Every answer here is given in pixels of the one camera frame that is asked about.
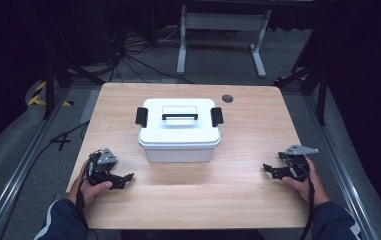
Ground white metal table frame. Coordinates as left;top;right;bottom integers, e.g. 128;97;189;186
176;4;273;79

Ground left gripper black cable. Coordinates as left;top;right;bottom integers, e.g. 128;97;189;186
75;159;94;231

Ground black metal stand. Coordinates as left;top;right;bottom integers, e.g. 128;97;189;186
273;19;332;127
41;49;107;120

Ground white plastic storage box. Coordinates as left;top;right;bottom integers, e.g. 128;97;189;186
139;132;222;164

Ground yellow black floor tape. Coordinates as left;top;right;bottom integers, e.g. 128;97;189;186
27;80;75;108

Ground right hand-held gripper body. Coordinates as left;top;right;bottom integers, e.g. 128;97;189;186
277;144;320;183

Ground black lid handle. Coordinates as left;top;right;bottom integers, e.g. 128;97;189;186
161;113;199;121

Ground white storage box lid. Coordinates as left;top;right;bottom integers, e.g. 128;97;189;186
138;97;222;149

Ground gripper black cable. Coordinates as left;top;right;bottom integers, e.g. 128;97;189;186
75;159;94;231
298;178;316;240

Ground person's right hand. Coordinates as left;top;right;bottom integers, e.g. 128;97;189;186
281;156;331;208

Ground aluminium floor rail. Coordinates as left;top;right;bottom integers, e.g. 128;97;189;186
302;94;381;240
0;87;71;240

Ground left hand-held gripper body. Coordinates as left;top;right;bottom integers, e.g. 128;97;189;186
86;148;119;187

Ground bundle of black cables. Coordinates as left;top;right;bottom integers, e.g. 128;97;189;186
106;19;196;85

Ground black box latch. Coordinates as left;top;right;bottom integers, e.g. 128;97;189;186
135;106;149;129
210;106;225;128

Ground person's left hand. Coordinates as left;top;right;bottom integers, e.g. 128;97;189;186
67;173;114;208

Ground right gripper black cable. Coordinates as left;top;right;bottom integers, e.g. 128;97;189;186
298;178;316;240

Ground black floor cable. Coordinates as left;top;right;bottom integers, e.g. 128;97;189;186
0;120;91;240

